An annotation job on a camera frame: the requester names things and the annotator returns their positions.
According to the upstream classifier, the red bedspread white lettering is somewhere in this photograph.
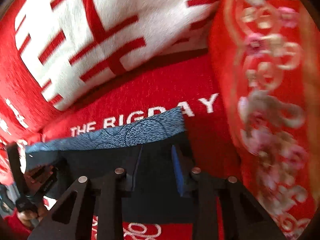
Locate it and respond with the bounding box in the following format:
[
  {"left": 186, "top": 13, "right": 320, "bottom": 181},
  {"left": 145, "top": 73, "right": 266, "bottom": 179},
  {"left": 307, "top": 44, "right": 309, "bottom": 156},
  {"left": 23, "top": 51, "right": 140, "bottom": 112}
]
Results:
[{"left": 0, "top": 0, "right": 242, "bottom": 240}]

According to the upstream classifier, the red white character pillow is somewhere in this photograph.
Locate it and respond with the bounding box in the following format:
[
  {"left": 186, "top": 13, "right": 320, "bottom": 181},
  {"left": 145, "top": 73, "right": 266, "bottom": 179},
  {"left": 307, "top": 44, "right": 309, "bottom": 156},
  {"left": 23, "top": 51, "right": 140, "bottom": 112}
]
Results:
[{"left": 15, "top": 0, "right": 219, "bottom": 111}]

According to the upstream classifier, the red floral embroidered pillow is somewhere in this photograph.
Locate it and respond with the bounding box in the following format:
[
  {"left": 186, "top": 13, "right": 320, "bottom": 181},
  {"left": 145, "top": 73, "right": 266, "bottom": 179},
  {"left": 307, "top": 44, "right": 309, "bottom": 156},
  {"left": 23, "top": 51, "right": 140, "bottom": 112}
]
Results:
[{"left": 209, "top": 0, "right": 319, "bottom": 239}]

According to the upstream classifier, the person's left hand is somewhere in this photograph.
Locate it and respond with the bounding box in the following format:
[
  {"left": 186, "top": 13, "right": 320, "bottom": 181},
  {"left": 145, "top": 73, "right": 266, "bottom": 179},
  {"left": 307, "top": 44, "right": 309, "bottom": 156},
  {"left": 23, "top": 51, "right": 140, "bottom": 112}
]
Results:
[{"left": 17, "top": 204, "right": 48, "bottom": 228}]

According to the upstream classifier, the black pants blue waistband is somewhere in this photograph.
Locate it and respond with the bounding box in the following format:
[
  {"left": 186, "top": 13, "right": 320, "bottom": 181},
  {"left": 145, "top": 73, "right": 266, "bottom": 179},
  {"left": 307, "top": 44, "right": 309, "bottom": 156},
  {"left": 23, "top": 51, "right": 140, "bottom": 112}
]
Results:
[{"left": 25, "top": 107, "right": 194, "bottom": 224}]

